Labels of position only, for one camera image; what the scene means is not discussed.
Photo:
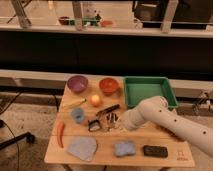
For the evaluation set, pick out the wooden table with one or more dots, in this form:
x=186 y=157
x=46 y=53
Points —
x=179 y=153

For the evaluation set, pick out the blue cloth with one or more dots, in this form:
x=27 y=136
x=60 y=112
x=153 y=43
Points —
x=83 y=148

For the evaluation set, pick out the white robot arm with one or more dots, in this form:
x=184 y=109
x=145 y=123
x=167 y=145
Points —
x=155 y=109

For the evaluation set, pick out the office chair base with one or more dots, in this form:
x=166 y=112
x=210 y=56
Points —
x=30 y=138

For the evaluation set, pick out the red bowl on shelf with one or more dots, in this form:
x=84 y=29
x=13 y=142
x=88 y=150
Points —
x=64 y=20

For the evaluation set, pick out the metal tin can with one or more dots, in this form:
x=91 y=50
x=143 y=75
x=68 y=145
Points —
x=112 y=118

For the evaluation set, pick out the orange round fruit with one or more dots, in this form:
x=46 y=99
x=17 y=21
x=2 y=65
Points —
x=96 y=100

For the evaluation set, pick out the green toy on shelf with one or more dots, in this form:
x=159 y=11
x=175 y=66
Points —
x=90 y=22

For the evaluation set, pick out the black rectangular block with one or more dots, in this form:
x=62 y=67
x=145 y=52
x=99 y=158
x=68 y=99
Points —
x=155 y=151

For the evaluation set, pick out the orange carrot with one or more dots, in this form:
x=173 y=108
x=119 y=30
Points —
x=60 y=129

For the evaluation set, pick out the green plastic tray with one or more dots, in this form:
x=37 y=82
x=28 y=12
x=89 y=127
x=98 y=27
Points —
x=137 y=88

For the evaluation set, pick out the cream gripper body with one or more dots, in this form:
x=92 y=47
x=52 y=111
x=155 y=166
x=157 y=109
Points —
x=119 y=124

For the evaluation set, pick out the blue cup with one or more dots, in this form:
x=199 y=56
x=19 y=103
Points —
x=78 y=115

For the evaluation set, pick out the blue sponge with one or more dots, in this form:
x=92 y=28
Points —
x=124 y=148

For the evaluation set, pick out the orange bowl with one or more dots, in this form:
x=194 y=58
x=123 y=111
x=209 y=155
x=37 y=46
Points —
x=108 y=85

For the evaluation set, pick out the orange plate on shelf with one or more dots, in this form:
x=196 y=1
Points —
x=106 y=23

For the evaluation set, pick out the yellow banana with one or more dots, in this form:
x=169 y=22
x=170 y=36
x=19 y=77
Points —
x=74 y=103

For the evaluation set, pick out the purple bowl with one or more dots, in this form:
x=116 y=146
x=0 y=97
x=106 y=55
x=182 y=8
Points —
x=77 y=83

